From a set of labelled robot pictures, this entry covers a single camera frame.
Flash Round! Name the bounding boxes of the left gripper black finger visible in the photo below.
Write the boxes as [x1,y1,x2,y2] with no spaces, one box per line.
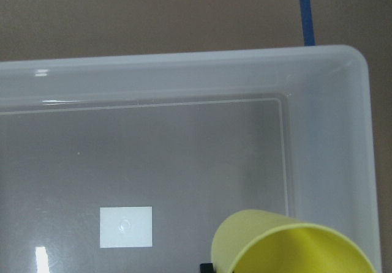
[199,263,214,273]

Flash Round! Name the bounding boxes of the yellow plastic cup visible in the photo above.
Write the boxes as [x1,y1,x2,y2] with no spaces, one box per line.
[211,209,375,272]

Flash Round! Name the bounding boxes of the clear plastic storage box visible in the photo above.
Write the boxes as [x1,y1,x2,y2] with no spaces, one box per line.
[1,45,382,272]

